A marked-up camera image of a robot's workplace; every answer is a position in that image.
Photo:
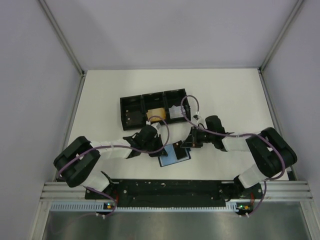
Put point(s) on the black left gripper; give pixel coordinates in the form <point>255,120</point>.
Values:
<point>157,138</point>

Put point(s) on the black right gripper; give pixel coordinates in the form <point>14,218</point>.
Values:
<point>192,141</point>

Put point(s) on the blue leather card holder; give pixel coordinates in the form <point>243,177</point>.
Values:
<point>171,159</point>

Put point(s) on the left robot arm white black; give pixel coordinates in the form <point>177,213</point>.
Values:
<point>81,163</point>

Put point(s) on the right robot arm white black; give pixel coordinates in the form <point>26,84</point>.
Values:
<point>270,152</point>

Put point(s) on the black three-compartment tray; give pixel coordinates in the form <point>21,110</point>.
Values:
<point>133,109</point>

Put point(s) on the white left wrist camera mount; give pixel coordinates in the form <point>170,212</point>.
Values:
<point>155,125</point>

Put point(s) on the white slotted cable duct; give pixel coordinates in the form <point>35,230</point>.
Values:
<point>60,206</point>

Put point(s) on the aluminium front frame rail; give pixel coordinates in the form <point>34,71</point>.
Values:
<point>277,191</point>

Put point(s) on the aluminium frame rail right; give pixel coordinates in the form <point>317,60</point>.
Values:
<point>271,76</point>

